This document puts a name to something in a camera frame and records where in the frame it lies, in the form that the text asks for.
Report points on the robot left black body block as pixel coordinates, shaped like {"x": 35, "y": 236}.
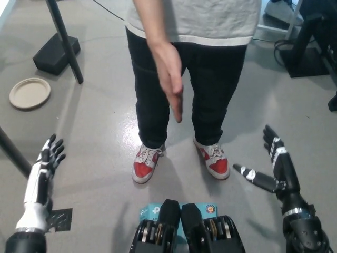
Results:
{"x": 168, "y": 213}

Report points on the teal cardboard box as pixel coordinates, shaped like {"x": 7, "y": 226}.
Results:
{"x": 152, "y": 209}

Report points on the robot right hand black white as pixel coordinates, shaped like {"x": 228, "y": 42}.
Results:
{"x": 285, "y": 179}

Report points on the person red white sneaker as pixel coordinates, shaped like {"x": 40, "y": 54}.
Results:
{"x": 144, "y": 166}
{"x": 216, "y": 160}

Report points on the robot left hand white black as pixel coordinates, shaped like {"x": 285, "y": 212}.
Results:
{"x": 35, "y": 184}

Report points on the thick black slanted pole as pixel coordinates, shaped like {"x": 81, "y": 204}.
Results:
{"x": 14, "y": 153}

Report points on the black rounded object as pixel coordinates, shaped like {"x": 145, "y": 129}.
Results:
{"x": 333, "y": 102}

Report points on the person right red white sneaker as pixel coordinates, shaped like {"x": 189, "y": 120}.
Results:
{"x": 144, "y": 166}

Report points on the white metal frame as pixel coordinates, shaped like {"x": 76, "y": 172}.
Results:
{"x": 273, "y": 27}

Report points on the black trousers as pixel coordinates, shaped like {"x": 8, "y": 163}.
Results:
{"x": 210, "y": 87}

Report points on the black foam block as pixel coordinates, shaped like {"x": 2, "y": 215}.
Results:
{"x": 51, "y": 54}

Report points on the person left red white sneaker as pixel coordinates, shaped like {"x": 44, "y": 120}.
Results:
{"x": 216, "y": 160}

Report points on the person right hand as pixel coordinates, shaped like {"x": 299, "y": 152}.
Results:
{"x": 169, "y": 76}

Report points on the thin black pole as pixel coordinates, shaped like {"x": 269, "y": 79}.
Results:
{"x": 67, "y": 39}

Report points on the beige paper plate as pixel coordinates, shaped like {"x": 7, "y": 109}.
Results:
{"x": 30, "y": 93}

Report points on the black stand post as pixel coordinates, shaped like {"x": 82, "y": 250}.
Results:
{"x": 309, "y": 37}

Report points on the black equipment rack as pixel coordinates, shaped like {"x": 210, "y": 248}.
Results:
{"x": 330, "y": 52}

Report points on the black stand base plate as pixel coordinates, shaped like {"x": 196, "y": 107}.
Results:
{"x": 310, "y": 66}

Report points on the grey shirt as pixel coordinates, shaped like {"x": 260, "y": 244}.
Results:
{"x": 200, "y": 18}

